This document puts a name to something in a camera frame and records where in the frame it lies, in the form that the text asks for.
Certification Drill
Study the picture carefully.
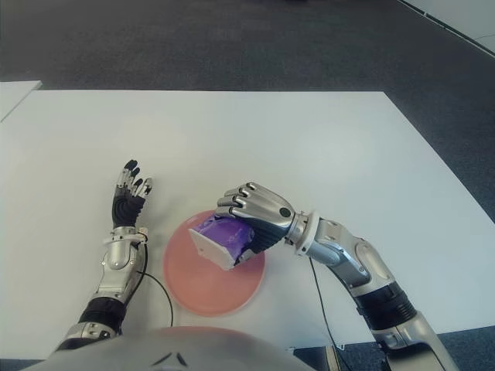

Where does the white adjoining table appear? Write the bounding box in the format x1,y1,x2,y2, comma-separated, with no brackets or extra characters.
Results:
0,80,43,123

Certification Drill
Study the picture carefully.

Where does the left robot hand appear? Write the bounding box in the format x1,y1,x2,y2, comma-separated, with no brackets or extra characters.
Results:
111,158,154,230

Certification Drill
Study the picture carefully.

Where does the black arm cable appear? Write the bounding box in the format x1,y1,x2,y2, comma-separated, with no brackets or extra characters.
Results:
135,270,174,328
309,258,343,347

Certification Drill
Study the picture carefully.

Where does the purple tissue paper pack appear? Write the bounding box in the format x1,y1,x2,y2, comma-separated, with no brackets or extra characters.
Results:
188,216,255,271

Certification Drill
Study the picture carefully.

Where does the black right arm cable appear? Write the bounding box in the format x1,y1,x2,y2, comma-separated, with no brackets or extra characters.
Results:
309,258,343,347

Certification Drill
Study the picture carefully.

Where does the pink round plate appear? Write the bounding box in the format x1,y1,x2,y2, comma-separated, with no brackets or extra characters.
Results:
162,210,266,318

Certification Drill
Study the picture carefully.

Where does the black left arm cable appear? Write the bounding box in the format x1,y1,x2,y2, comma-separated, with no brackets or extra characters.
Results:
135,270,174,328

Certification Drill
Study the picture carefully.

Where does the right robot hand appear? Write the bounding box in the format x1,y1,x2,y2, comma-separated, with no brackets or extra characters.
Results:
215,181,299,267

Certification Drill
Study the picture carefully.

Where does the silver robot torso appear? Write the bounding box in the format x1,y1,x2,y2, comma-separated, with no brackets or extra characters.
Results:
22,325,310,371

